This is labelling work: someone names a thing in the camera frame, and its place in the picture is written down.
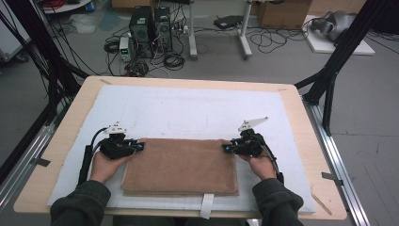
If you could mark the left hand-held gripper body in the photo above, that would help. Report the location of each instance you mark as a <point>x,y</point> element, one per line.
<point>116,147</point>

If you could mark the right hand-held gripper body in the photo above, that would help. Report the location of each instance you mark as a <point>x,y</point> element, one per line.
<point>249,146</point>

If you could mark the beige towel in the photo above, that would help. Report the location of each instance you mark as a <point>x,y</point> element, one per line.
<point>182,166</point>

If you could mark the person's left hand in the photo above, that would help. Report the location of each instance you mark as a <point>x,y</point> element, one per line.
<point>105,168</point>

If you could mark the person's right hand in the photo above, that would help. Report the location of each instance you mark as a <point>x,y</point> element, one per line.
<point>262,168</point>

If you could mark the white grid mat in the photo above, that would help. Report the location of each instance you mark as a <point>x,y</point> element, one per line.
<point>266,109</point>

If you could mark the white cloth strip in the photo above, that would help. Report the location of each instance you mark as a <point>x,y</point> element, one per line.
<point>207,206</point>

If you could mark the black tape piece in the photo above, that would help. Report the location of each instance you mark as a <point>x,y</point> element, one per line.
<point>41,162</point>

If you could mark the white power supply unit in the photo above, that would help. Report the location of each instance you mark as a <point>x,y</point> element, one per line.
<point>125,48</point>

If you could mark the large black computer tower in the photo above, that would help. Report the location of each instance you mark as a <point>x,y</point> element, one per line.
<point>141,29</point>

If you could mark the slim black computer tower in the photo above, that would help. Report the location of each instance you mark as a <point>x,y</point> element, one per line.
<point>163,29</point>

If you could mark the white floor board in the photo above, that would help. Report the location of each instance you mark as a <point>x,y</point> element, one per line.
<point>320,47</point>

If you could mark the black flat device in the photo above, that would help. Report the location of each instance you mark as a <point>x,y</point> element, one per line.
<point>227,22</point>

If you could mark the clear plastic bag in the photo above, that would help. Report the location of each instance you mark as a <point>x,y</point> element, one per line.
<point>83,24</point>

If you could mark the brown cardboard box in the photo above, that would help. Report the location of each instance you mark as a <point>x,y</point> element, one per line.
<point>282,14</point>

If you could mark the white round table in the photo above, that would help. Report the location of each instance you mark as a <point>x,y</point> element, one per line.
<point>67,7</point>

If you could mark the grey rounded device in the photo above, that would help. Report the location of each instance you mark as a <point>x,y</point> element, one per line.
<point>338,22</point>

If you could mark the aluminium rail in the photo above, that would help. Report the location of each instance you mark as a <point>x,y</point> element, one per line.
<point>31,147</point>
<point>333,157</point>

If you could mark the white desk frame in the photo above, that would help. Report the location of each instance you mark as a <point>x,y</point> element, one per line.
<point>193,37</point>

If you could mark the black metal frame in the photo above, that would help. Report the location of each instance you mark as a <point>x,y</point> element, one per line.
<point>34,34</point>
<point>345,47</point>

